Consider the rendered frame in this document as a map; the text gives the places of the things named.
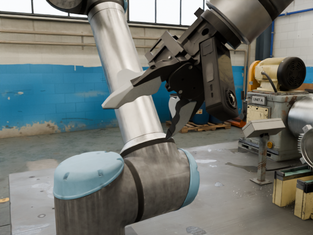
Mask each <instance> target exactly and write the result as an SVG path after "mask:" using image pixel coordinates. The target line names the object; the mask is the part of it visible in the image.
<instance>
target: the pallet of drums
mask: <svg viewBox="0 0 313 235"><path fill-rule="evenodd" d="M171 97H172V98H175V99H176V98H177V93H172V94H170V98H171ZM169 118H170V121H166V126H167V127H170V125H171V121H172V115H171V112H170V110H169ZM209 125H210V126H209ZM216 127H220V128H223V129H231V123H228V122H225V121H223V122H222V121H220V120H218V119H217V118H215V117H213V116H212V115H210V114H209V113H207V112H206V107H205V100H204V102H203V104H202V106H201V107H200V109H199V110H198V111H197V113H196V114H195V115H194V117H193V118H192V119H191V120H189V121H188V123H187V124H186V125H185V126H184V127H183V128H182V129H181V130H180V131H179V133H188V130H195V131H198V132H200V131H202V130H204V131H209V130H212V131H215V130H216Z"/></svg>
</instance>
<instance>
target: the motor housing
mask: <svg viewBox="0 0 313 235"><path fill-rule="evenodd" d="M300 135H302V136H300V137H302V138H299V139H300V140H298V141H299V144H300V145H298V146H300V147H298V148H300V149H298V150H299V151H300V152H299V153H301V154H302V156H303V158H304V160H305V161H306V163H307V164H308V169H310V171H311V170H312V172H313V124H312V128H310V129H309V130H307V131H306V132H305V133H304V134H300Z"/></svg>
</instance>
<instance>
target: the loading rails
mask: <svg viewBox="0 0 313 235"><path fill-rule="evenodd" d="M272 197H273V199H272V202H273V203H275V204H276V205H278V206H280V207H283V206H287V205H291V204H295V209H294V215H296V216H297V217H299V218H302V219H303V220H306V219H310V218H311V219H313V172H312V170H311V171H310V169H308V165H304V166H297V167H291V168H286V169H280V170H275V172H274V186H273V194H272Z"/></svg>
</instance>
